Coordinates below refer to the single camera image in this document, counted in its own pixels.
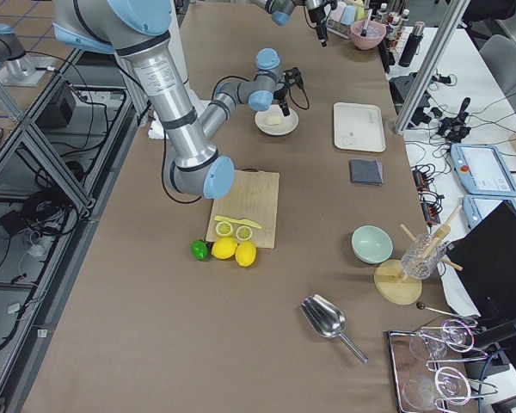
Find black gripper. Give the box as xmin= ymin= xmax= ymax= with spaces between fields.
xmin=274 ymin=67 xmax=303 ymax=116
xmin=304 ymin=0 xmax=338 ymax=46

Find cream round plate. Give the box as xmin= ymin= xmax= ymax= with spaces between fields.
xmin=255 ymin=105 xmax=299 ymax=136

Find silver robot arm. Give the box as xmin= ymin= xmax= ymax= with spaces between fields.
xmin=53 ymin=1 xmax=289 ymax=199
xmin=251 ymin=0 xmax=338 ymax=47

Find cream rabbit tray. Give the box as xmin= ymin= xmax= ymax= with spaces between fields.
xmin=333 ymin=102 xmax=386 ymax=153

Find metal tray with glasses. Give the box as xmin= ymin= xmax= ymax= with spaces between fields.
xmin=386 ymin=318 xmax=498 ymax=412

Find pink plastic cup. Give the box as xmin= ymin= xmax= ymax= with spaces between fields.
xmin=330 ymin=1 xmax=347 ymax=24

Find blue plastic cup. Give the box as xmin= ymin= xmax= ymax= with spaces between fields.
xmin=340 ymin=4 xmax=356 ymax=26

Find pink bowl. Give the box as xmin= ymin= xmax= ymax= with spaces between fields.
xmin=350 ymin=21 xmax=386 ymax=51

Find black thermos bottle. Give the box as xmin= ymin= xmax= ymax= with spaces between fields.
xmin=398 ymin=22 xmax=425 ymax=67

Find wooden cutting board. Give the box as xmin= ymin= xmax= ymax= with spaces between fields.
xmin=206 ymin=170 xmax=280 ymax=249

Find grey folded cloth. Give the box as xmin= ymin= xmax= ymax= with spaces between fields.
xmin=349 ymin=158 xmax=384 ymax=186

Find yellow plastic knife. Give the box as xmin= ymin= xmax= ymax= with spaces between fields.
xmin=214 ymin=215 xmax=262 ymax=229

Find lower lemon half slice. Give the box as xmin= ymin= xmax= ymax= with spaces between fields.
xmin=235 ymin=225 xmax=254 ymax=242

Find lemon half slice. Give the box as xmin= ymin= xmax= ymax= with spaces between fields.
xmin=235 ymin=225 xmax=254 ymax=242
xmin=215 ymin=220 xmax=234 ymax=237

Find upper lemon half slice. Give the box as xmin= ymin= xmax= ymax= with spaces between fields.
xmin=215 ymin=220 xmax=234 ymax=237

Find lower whole yellow lemon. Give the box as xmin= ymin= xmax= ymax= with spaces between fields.
xmin=235 ymin=241 xmax=257 ymax=268

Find whole yellow lemon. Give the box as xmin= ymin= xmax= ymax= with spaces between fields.
xmin=211 ymin=237 xmax=238 ymax=260
xmin=235 ymin=241 xmax=257 ymax=268

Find upper whole yellow lemon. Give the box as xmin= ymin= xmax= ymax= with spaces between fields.
xmin=211 ymin=237 xmax=238 ymax=260

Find left black orange usb hub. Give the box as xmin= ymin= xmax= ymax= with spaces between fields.
xmin=412 ymin=170 xmax=433 ymax=192

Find black orange usb hub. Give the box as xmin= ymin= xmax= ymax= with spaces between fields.
xmin=420 ymin=198 xmax=440 ymax=226
xmin=412 ymin=170 xmax=433 ymax=192

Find green bowl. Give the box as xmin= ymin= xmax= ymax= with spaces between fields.
xmin=351 ymin=225 xmax=393 ymax=264

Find green lime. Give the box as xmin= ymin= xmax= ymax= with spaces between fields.
xmin=190 ymin=239 xmax=210 ymax=261

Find right black orange usb hub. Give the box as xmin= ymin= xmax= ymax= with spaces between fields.
xmin=420 ymin=198 xmax=440 ymax=226

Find grey office chair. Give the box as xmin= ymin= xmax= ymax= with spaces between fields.
xmin=479 ymin=34 xmax=516 ymax=95

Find clear glass cup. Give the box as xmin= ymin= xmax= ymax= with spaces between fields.
xmin=401 ymin=233 xmax=447 ymax=280

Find upper blue teach pendant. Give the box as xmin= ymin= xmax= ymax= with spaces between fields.
xmin=450 ymin=144 xmax=516 ymax=198

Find blue teach pendant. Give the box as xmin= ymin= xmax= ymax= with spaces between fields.
xmin=462 ymin=194 xmax=516 ymax=230
xmin=450 ymin=144 xmax=516 ymax=198

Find wooden cup tree stand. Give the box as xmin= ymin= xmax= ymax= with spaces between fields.
xmin=374 ymin=205 xmax=463 ymax=305

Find lower blue teach pendant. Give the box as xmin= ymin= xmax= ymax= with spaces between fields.
xmin=462 ymin=194 xmax=516 ymax=230

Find metal scoop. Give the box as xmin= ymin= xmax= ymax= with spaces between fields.
xmin=301 ymin=293 xmax=369 ymax=364

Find white wire cup rack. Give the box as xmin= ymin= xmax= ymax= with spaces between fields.
xmin=327 ymin=18 xmax=352 ymax=38

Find aluminium frame post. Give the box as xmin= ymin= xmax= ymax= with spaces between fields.
xmin=394 ymin=0 xmax=470 ymax=135

